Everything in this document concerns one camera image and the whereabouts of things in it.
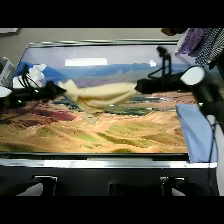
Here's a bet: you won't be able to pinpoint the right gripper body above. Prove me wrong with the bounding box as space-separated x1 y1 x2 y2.
134 77 160 95

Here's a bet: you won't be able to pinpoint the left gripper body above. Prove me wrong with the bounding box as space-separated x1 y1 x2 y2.
44 80 68 101

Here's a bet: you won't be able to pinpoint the beige trousers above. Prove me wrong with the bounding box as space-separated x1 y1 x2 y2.
57 79 140 115

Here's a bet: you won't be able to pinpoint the brown clothes hanger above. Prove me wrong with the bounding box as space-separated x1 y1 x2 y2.
161 27 188 37

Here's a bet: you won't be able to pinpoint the purple garment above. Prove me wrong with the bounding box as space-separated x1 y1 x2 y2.
175 27 207 57

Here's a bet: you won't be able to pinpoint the light blue garment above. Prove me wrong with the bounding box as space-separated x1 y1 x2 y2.
175 102 220 164

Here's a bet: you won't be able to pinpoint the black and white checked garment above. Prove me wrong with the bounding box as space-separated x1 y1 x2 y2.
194 27 224 66

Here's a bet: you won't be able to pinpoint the silver frame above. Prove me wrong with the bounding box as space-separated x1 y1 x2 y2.
0 156 221 197

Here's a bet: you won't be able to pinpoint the black cable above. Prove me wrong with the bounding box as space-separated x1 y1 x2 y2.
207 111 218 195

